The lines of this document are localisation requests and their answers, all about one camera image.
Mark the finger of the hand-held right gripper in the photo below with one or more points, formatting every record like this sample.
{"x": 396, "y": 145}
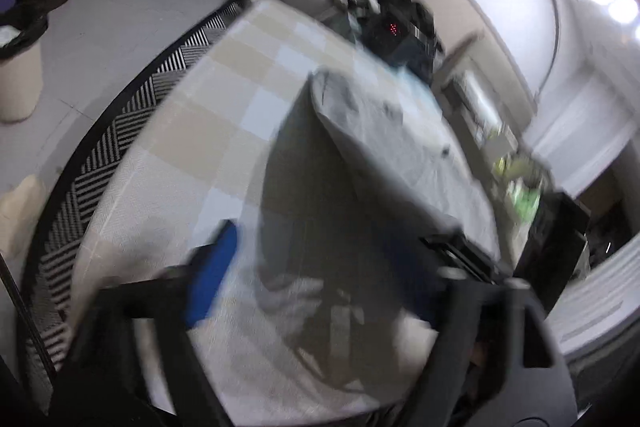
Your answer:
{"x": 470, "y": 257}

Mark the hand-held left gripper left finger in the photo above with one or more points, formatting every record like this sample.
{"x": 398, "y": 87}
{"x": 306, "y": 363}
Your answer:
{"x": 212, "y": 277}

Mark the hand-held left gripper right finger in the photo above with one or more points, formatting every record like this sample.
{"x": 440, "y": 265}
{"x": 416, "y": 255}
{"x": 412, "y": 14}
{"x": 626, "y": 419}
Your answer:
{"x": 465, "y": 307}

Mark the grey t-shirt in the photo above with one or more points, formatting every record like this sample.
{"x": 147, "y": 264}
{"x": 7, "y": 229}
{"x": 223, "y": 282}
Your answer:
{"x": 360, "y": 207}

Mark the green plastic bag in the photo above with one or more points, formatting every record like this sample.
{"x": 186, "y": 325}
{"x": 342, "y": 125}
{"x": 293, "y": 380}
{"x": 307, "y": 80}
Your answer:
{"x": 525, "y": 202}

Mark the checkered tablecloth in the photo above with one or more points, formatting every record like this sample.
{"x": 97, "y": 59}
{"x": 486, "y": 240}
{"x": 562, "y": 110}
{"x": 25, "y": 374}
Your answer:
{"x": 200, "y": 117}

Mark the black white striped rug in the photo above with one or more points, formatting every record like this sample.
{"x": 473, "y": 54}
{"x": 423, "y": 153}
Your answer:
{"x": 100, "y": 147}

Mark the black device with red display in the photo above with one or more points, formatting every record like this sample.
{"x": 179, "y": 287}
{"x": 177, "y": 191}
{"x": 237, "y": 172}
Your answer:
{"x": 395, "y": 42}

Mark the ceiling light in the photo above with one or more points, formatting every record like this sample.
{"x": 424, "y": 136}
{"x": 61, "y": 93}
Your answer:
{"x": 612, "y": 2}

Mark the white trash bin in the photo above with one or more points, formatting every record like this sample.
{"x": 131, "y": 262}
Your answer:
{"x": 20, "y": 77}

